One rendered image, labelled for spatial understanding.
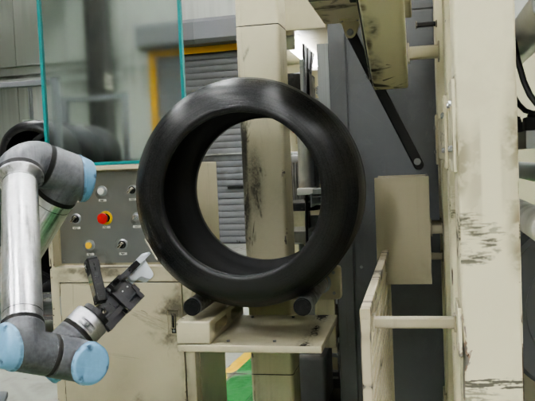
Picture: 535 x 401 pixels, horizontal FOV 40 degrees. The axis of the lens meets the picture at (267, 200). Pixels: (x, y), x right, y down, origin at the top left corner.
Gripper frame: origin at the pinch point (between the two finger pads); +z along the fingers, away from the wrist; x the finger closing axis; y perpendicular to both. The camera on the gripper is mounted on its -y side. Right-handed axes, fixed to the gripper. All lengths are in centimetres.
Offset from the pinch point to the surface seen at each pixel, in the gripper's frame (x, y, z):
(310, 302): 17.3, 36.8, 14.7
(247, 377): -231, 97, 78
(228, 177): -826, 18, 502
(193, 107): 19.9, -17.0, 28.2
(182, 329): -3.2, 20.3, -5.8
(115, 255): -88, -6, 25
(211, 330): -0.2, 25.5, -1.8
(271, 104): 31.4, -4.1, 37.5
